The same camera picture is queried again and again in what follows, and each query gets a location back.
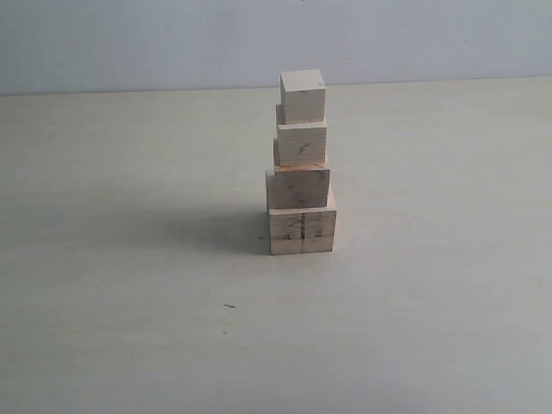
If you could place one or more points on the medium wooden cube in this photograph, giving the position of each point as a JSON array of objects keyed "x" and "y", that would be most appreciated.
[{"x": 300, "y": 186}]

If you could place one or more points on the smallest wooden cube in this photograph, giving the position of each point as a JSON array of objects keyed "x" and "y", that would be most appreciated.
[{"x": 302, "y": 96}]

